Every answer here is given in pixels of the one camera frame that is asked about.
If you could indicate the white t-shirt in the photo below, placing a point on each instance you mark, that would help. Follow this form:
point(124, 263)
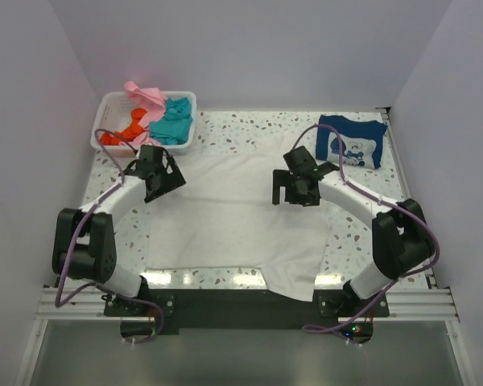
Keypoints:
point(224, 217)

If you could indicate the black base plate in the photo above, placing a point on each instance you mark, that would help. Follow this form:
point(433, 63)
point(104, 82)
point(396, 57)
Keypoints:
point(233, 309)

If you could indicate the folded blue printed t-shirt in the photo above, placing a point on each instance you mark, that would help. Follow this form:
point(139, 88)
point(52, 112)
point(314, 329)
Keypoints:
point(359, 142)

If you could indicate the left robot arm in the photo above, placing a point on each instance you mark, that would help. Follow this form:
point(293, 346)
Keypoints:
point(84, 250)

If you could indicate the pink t-shirt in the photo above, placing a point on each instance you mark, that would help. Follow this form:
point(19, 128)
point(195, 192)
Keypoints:
point(150, 99)

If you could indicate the orange t-shirt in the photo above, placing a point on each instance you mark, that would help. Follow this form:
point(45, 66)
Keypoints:
point(134, 133)

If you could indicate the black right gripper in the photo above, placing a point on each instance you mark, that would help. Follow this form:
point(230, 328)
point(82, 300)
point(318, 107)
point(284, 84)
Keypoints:
point(281, 178)

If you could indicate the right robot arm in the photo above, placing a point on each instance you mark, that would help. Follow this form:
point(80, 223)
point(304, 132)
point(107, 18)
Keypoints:
point(401, 239)

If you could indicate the teal t-shirt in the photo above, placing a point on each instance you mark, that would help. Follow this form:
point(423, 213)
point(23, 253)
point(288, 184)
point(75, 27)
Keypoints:
point(173, 128)

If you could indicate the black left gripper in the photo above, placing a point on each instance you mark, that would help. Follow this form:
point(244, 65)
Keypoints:
point(173, 180)

